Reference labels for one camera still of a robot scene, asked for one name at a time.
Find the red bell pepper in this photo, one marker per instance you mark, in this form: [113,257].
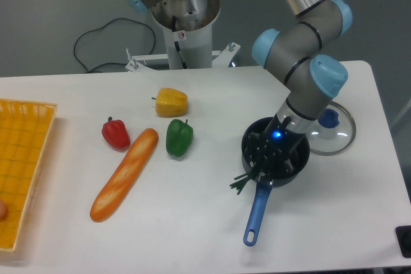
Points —
[115,133]

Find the glass lid blue knob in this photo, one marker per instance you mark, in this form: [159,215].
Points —
[333,132]

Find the yellow bell pepper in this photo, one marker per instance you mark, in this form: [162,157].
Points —
[170,102]

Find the brown egg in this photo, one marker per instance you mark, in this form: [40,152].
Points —
[3,209]

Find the yellow woven basket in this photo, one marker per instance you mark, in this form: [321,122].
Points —
[25,128]

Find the green onion bunch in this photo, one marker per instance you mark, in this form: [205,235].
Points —
[241,181]

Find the black pot blue handle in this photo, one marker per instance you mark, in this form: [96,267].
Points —
[264,186]

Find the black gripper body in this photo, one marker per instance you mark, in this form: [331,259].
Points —
[278,143]

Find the orange baguette bread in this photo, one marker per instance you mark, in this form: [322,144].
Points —
[122,180]

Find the green bell pepper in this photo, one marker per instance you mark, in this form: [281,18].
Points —
[179,137]

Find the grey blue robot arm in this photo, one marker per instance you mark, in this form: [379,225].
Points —
[293,57]

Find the black corner device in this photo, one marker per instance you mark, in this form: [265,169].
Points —
[404,239]

